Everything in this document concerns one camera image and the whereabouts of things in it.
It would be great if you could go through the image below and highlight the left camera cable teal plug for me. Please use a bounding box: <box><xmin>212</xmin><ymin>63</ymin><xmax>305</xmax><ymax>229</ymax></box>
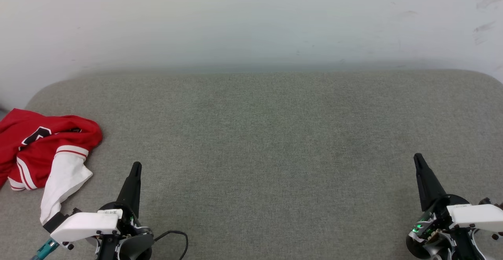
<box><xmin>31</xmin><ymin>238</ymin><xmax>59</xmax><ymax>260</ymax></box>

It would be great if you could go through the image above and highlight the red and white basketball jersey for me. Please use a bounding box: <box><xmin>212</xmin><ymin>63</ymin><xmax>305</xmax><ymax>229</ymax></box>
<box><xmin>0</xmin><ymin>109</ymin><xmax>103</xmax><ymax>226</ymax></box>

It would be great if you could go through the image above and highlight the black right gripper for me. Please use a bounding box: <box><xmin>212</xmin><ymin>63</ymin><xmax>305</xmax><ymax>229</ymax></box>
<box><xmin>406</xmin><ymin>153</ymin><xmax>483</xmax><ymax>260</ymax></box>

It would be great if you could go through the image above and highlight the grey fabric sofa cushion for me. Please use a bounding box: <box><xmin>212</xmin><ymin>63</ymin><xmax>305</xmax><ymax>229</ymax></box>
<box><xmin>0</xmin><ymin>68</ymin><xmax>503</xmax><ymax>260</ymax></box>

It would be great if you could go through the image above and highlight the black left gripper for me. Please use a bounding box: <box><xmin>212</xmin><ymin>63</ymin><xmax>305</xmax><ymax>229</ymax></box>
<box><xmin>96</xmin><ymin>161</ymin><xmax>154</xmax><ymax>260</ymax></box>

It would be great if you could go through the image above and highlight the thin black left gripper cable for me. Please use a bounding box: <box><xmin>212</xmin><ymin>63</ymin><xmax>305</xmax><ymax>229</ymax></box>
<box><xmin>153</xmin><ymin>230</ymin><xmax>189</xmax><ymax>260</ymax></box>

